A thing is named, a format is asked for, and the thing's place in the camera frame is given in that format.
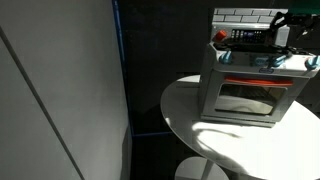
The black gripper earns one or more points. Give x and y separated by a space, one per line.
301 19

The blue stove knob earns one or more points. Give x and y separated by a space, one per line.
278 60
227 57
261 60
313 62

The red round stove knob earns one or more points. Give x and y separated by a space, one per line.
220 35

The grey toy kitchen stove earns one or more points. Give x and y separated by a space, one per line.
233 100

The round white table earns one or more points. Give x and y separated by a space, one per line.
266 150

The blue tape strip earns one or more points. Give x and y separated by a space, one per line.
119 40

